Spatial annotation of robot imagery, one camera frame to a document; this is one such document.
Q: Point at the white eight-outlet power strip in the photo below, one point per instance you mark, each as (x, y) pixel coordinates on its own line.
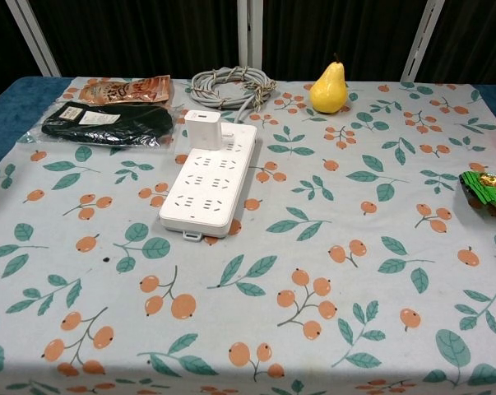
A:
(206, 193)

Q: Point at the white plug adapter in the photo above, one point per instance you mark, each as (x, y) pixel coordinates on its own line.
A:
(202, 129)

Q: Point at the floral leaf and berry tablecloth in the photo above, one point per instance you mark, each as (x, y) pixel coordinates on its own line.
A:
(313, 247)

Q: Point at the yellow pear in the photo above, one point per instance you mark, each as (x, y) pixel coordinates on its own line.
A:
(328, 92)

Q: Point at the black socks in clear bag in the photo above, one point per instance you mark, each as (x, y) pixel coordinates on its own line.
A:
(108, 123)

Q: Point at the orange-brown snack pouch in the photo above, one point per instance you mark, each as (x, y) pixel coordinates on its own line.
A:
(124, 88)

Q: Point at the black curtain panel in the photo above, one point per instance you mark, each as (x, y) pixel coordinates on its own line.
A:
(140, 37)
(1, 41)
(478, 41)
(338, 29)

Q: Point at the green snack packet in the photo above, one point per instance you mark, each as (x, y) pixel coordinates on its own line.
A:
(486, 190)

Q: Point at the white metal frame post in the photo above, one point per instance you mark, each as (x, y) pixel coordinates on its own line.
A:
(251, 33)
(422, 41)
(37, 41)

